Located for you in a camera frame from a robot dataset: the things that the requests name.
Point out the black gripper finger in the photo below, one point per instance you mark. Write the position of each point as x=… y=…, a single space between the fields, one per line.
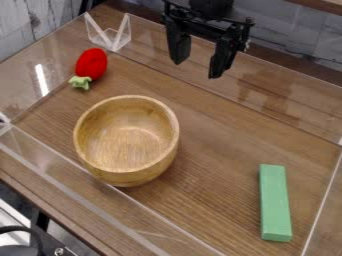
x=223 y=56
x=178 y=41

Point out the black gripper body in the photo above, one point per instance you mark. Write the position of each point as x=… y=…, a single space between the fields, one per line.
x=210 y=19

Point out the green rectangular block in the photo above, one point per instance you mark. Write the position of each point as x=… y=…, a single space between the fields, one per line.
x=275 y=217

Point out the brown wooden bowl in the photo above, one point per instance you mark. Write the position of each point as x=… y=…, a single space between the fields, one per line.
x=126 y=139

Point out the red plush strawberry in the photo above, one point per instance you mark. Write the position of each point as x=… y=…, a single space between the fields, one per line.
x=90 y=68

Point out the black table leg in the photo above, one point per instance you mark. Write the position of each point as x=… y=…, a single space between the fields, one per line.
x=42 y=221

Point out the clear acrylic tray enclosure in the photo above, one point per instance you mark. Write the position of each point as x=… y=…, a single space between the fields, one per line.
x=262 y=115

